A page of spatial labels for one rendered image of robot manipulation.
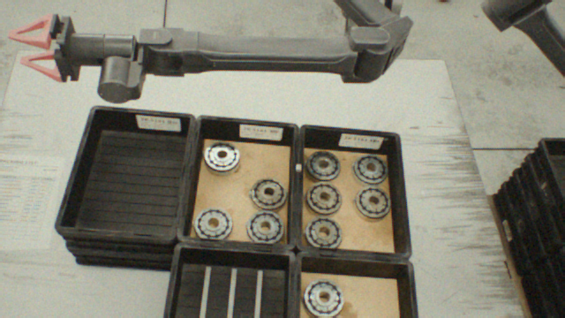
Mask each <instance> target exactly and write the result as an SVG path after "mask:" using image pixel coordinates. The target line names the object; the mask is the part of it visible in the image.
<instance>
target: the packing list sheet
mask: <svg viewBox="0 0 565 318"><path fill-rule="evenodd" d="M64 161H65V157H50V156H34V155H6V154H0V251H4V250H28V249H49V241H50V235H51V230H52V224H53V223H54V218H55V212H56V206H57V195H58V189H59V184H60V178H61V174H62V171H63V167H64Z"/></svg>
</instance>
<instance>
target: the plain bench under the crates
mask: <svg viewBox="0 0 565 318"><path fill-rule="evenodd" d="M47 51H51V50H28V49H18V50H17V53H16V56H15V60H14V64H13V67H12V70H11V76H10V79H9V82H8V86H6V89H5V93H4V98H3V101H2V105H1V109H0V154H6V155H34V156H50V157H65V161H64V167H63V171H62V174H61V178H60V184H59V189H58V195H57V201H56V212H55V218H54V223H53V224H52V230H51V235H50V241H49V249H28V250H4V251H0V318H163V315H164V309H165V303H166V298H167V291H168V286H169V280H170V271H159V270H146V269H121V268H109V267H95V266H83V265H78V264H77V263H76V262H75V257H74V256H73V255H72V253H70V252H69V251H67V249H66V247H65V240H63V238H62V236H60V235H58V234H57V231H56V230H55V222H56V219H57V215H58V210H59V208H60V205H61V202H62V199H63V195H64V190H65V188H66V184H67V180H69V177H70V175H71V171H72V166H73V163H74V160H75V156H76V154H77V150H78V147H79V142H80V139H81V136H82V133H83V129H85V126H86V123H87V117H88V114H89V111H90V109H91V108H92V107H94V106H96V105H100V106H110V107H120V108H131V109H141V110H160V111H171V112H181V113H190V114H193V115H195V117H196V118H197V116H199V115H212V116H222V117H242V118H252V120H263V121H274V122H284V123H293V124H296V125H298V127H300V126H301V125H324V126H333V127H344V128H355V129H365V130H375V131H386V132H395V133H399V134H400V136H401V140H402V149H403V167H404V176H405V186H406V195H407V205H408V215H409V224H410V234H411V251H412V255H411V257H410V259H409V260H410V262H411V263H412V265H414V269H415V279H416V288H417V298H418V316H419V318H525V317H524V311H523V309H522V308H521V305H520V302H519V299H518V296H517V293H516V287H515V284H514V281H513V278H512V275H511V272H510V268H509V264H508V260H506V256H505V253H504V251H503V248H502V243H501V239H500V236H499V233H498V230H497V226H496V223H495V221H494V217H493V211H491V209H490V206H489V202H488V199H487V196H486V190H485V188H484V185H483V181H482V178H481V175H480V172H479V169H478V163H476V160H475V157H474V154H473V150H472V147H471V143H470V140H469V136H468V133H467V130H466V127H465V123H464V121H463V115H462V112H460V109H459V106H458V102H457V99H456V94H455V91H454V88H453V84H452V81H451V78H450V76H449V73H448V67H447V64H446V61H443V60H438V59H396V60H395V62H394V63H393V64H392V65H391V66H390V67H389V68H388V70H387V71H386V73H385V74H384V76H383V75H381V76H380V78H379V79H377V80H376V81H374V82H372V83H370V84H353V83H343V82H342V79H341V76H340V75H336V74H328V73H300V72H251V71H212V72H204V73H202V74H185V77H184V78H172V77H154V75H147V80H145V81H144V84H143V89H142V94H141V97H140V98H139V99H138V100H130V101H128V102H124V104H114V103H111V102H106V101H104V100H103V99H102V98H101V97H100V96H98V94H97V85H98V80H100V75H101V69H102V67H101V66H81V68H80V74H79V81H71V77H69V78H67V82H66V83H59V82H57V81H55V80H53V79H51V78H49V77H47V76H45V75H43V74H41V73H40V72H38V71H36V70H34V69H32V68H29V67H27V66H25V65H22V64H20V63H19V61H20V59H21V57H23V56H28V55H32V54H36V53H42V52H47Z"/></svg>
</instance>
